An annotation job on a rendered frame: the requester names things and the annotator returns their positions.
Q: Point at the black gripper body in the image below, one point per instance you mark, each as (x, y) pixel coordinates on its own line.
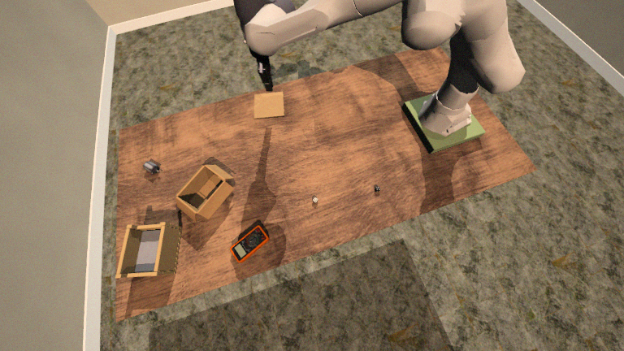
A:
(259, 58)

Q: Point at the orange flat mat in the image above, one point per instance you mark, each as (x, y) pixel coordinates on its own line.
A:
(268, 105)

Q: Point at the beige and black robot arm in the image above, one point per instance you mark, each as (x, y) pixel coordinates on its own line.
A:
(483, 39)

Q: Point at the orange digital multimeter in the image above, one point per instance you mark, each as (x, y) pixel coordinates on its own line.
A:
(249, 244)

